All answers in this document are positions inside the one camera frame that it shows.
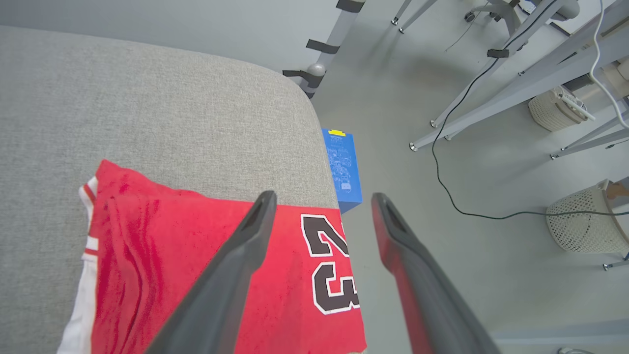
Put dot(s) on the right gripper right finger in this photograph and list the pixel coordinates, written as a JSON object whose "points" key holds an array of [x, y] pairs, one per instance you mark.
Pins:
{"points": [[427, 300]]}

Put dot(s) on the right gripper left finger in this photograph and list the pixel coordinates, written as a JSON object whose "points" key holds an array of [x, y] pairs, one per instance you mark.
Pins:
{"points": [[221, 295]]}

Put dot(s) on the grey metal table frame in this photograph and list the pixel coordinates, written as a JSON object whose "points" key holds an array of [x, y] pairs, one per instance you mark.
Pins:
{"points": [[521, 86]]}

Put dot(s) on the white wicker basket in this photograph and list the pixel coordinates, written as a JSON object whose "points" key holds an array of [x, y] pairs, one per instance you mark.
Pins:
{"points": [[555, 108], [580, 221]]}

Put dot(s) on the red white basketball jersey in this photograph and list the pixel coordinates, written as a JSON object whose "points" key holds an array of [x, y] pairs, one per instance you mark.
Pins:
{"points": [[162, 255]]}

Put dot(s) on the blue cardboard box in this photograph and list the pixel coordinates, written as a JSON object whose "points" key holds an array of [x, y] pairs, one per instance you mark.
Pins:
{"points": [[344, 167]]}

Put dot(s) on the grey fabric sofa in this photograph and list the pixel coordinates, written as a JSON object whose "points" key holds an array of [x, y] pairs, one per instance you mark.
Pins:
{"points": [[172, 113]]}

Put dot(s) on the grey chair base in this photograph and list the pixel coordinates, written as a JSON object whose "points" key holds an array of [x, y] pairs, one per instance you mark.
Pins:
{"points": [[506, 12]]}

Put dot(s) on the grey metal table legs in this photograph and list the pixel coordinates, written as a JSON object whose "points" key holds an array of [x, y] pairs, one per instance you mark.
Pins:
{"points": [[410, 12]]}

